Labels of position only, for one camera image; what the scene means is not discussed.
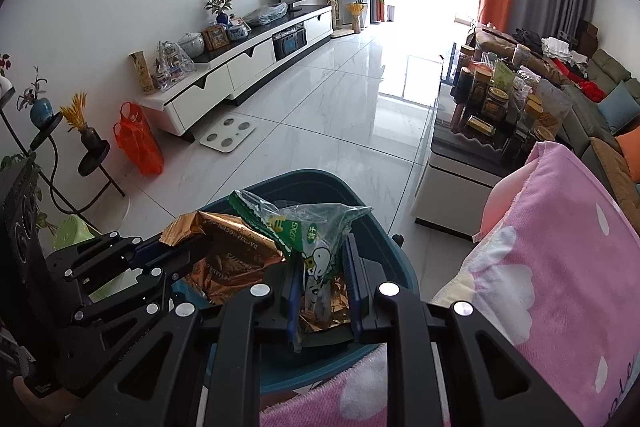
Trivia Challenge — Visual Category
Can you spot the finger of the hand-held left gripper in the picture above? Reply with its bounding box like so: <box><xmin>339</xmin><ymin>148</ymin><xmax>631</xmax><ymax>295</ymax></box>
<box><xmin>46</xmin><ymin>231</ymin><xmax>168</xmax><ymax>280</ymax></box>
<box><xmin>55</xmin><ymin>237</ymin><xmax>213</xmax><ymax>398</ymax></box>

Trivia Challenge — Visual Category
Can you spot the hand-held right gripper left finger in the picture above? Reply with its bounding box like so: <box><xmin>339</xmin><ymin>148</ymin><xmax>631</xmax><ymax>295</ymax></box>
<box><xmin>65</xmin><ymin>257</ymin><xmax>307</xmax><ymax>427</ymax></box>

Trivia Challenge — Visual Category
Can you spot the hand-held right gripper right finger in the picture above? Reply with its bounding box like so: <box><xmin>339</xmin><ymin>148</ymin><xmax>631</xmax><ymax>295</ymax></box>
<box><xmin>341</xmin><ymin>233</ymin><xmax>583</xmax><ymax>427</ymax></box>

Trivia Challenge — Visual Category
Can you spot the brown foil wrapper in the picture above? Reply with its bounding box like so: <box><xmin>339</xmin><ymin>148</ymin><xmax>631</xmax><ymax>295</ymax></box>
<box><xmin>300</xmin><ymin>272</ymin><xmax>353</xmax><ymax>333</ymax></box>

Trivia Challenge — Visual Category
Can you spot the gold foil wrapper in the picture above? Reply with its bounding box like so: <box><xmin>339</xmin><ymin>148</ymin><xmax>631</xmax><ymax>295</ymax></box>
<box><xmin>160</xmin><ymin>210</ymin><xmax>287</xmax><ymax>305</ymax></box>

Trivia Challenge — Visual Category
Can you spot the green clear snack bag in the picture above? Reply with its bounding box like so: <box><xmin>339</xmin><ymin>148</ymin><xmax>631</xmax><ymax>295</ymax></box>
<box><xmin>228</xmin><ymin>189</ymin><xmax>375</xmax><ymax>353</ymax></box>

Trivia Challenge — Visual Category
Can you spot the teal plastic bin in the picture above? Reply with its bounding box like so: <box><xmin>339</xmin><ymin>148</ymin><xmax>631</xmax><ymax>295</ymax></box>
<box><xmin>200</xmin><ymin>169</ymin><xmax>421</xmax><ymax>395</ymax></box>

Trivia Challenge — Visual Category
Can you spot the person's left hand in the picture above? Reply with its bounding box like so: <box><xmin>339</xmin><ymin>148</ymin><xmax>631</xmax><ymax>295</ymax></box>
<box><xmin>0</xmin><ymin>372</ymin><xmax>83</xmax><ymax>427</ymax></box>

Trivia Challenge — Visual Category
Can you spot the light green stool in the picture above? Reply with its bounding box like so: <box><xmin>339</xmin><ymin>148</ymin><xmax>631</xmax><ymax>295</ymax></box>
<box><xmin>52</xmin><ymin>214</ymin><xmax>101</xmax><ymax>253</ymax></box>

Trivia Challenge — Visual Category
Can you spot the black plant stand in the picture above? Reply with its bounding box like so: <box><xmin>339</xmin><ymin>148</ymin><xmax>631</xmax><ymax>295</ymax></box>
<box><xmin>0</xmin><ymin>107</ymin><xmax>126</xmax><ymax>218</ymax></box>

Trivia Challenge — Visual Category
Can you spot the orange plastic bag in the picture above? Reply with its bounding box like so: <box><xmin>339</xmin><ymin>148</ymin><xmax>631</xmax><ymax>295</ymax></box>
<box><xmin>113</xmin><ymin>102</ymin><xmax>165</xmax><ymax>176</ymax></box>

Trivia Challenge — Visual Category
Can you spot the dark vase with yellow wheat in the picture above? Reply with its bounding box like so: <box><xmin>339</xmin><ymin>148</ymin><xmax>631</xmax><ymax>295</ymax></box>
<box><xmin>60</xmin><ymin>93</ymin><xmax>103</xmax><ymax>152</ymax></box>

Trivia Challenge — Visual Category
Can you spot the blue pot with plant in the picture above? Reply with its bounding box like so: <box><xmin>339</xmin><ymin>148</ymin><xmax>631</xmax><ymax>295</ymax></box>
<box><xmin>17</xmin><ymin>67</ymin><xmax>53</xmax><ymax>128</ymax></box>

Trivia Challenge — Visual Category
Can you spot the white bathroom scale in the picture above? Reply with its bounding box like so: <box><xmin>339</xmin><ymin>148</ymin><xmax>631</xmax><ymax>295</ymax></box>
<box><xmin>200</xmin><ymin>117</ymin><xmax>258</xmax><ymax>152</ymax></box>

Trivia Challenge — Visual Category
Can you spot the coffee table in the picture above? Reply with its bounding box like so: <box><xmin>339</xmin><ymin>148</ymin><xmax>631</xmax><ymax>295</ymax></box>
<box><xmin>412</xmin><ymin>42</ymin><xmax>576</xmax><ymax>240</ymax></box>

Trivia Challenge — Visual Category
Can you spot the tall gold box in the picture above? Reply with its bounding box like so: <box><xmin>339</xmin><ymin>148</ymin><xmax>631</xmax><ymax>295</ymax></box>
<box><xmin>130</xmin><ymin>51</ymin><xmax>156</xmax><ymax>95</ymax></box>

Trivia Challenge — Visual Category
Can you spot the plastic-wrapped model ship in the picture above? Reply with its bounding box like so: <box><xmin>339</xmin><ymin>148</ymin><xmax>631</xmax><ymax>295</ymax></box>
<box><xmin>152</xmin><ymin>41</ymin><xmax>195</xmax><ymax>90</ymax></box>

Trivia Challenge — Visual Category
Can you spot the white TV cabinet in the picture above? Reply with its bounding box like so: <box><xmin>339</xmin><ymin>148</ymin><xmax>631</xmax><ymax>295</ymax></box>
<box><xmin>137</xmin><ymin>4</ymin><xmax>335</xmax><ymax>142</ymax></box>

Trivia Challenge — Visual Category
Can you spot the pink printed blanket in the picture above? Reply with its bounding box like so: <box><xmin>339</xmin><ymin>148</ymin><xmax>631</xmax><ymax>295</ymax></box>
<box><xmin>260</xmin><ymin>139</ymin><xmax>640</xmax><ymax>427</ymax></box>

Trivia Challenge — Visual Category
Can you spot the white lidded tureen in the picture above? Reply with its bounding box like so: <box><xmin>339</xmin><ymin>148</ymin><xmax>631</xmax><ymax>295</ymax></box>
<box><xmin>179</xmin><ymin>32</ymin><xmax>206</xmax><ymax>58</ymax></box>

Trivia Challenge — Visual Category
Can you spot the framed picture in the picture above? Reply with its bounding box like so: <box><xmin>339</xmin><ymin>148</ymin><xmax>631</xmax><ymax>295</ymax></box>
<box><xmin>202</xmin><ymin>24</ymin><xmax>231</xmax><ymax>52</ymax></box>

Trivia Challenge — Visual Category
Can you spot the blue white ceramic jar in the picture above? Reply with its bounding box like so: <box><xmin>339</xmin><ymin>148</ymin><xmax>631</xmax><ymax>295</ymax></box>
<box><xmin>227</xmin><ymin>19</ymin><xmax>251</xmax><ymax>42</ymax></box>

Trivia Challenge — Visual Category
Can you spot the black speaker box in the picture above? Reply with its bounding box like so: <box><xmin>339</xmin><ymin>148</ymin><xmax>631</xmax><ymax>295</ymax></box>
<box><xmin>272</xmin><ymin>29</ymin><xmax>307</xmax><ymax>60</ymax></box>

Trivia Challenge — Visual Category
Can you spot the cluster of jars and packets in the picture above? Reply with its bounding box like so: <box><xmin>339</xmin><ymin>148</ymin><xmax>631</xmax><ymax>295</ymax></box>
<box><xmin>450</xmin><ymin>44</ymin><xmax>573</xmax><ymax>152</ymax></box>

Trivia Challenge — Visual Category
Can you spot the small leafy potted plant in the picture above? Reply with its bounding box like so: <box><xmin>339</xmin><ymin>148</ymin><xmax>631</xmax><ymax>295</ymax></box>
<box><xmin>205</xmin><ymin>0</ymin><xmax>235</xmax><ymax>26</ymax></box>

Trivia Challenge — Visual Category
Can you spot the plastic-wrapped bundle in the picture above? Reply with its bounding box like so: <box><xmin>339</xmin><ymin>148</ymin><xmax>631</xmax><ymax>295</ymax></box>
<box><xmin>243</xmin><ymin>3</ymin><xmax>288</xmax><ymax>28</ymax></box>

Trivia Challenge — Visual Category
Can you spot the tan seat pad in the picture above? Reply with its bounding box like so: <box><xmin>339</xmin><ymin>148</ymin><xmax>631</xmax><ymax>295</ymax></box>
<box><xmin>590</xmin><ymin>137</ymin><xmax>638</xmax><ymax>185</ymax></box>

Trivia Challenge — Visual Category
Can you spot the orange pillow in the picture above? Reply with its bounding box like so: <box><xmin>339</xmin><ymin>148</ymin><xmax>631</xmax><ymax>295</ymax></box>
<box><xmin>615</xmin><ymin>127</ymin><xmax>640</xmax><ymax>160</ymax></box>

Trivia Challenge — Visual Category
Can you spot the pile of clothes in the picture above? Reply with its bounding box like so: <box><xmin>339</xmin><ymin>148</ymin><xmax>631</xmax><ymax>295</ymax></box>
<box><xmin>510</xmin><ymin>27</ymin><xmax>607</xmax><ymax>104</ymax></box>

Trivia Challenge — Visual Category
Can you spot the blue-grey pillow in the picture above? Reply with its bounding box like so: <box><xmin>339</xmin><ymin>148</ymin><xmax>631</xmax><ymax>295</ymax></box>
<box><xmin>597</xmin><ymin>82</ymin><xmax>640</xmax><ymax>130</ymax></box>

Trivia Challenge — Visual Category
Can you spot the green sofa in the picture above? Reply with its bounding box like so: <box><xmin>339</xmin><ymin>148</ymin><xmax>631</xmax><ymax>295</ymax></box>
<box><xmin>560</xmin><ymin>49</ymin><xmax>640</xmax><ymax>202</ymax></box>

